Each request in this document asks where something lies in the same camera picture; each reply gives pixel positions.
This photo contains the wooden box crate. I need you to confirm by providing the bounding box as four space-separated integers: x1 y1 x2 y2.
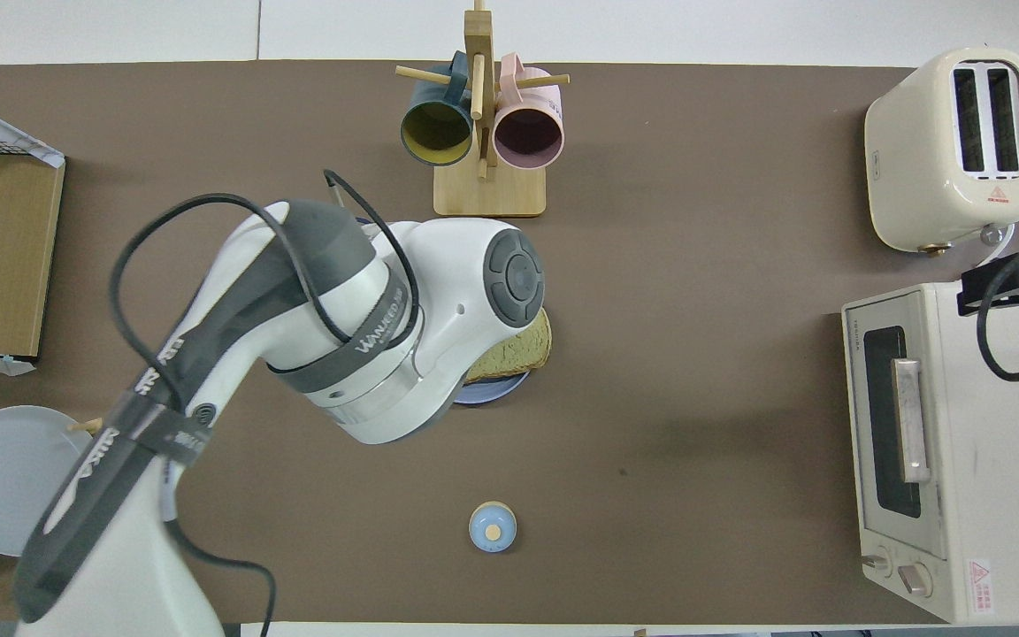
0 93 65 377

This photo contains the wooden mug tree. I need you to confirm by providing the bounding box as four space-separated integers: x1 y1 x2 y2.
395 0 571 219

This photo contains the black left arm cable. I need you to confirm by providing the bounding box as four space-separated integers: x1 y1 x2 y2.
110 170 422 637

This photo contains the pink ribbed mug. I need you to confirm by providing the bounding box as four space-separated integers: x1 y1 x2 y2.
493 53 565 171

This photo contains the brown table mat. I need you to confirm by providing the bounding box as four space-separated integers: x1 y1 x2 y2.
0 60 1019 625

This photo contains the dark teal mug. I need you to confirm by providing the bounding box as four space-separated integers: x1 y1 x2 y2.
400 50 475 167

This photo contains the cream two-slot toaster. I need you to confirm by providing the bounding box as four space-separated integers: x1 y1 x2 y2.
863 47 1019 257

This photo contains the wooden plate rack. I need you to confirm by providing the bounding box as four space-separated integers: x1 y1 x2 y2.
0 418 105 556

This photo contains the white power cord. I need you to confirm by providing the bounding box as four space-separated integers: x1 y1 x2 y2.
961 221 1016 284

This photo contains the white toaster oven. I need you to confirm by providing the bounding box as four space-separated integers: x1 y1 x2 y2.
841 279 1019 625

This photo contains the slice of toast bread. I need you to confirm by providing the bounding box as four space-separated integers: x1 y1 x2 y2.
461 307 553 386

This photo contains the periwinkle blue dinner plate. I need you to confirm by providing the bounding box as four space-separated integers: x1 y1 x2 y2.
450 370 531 406

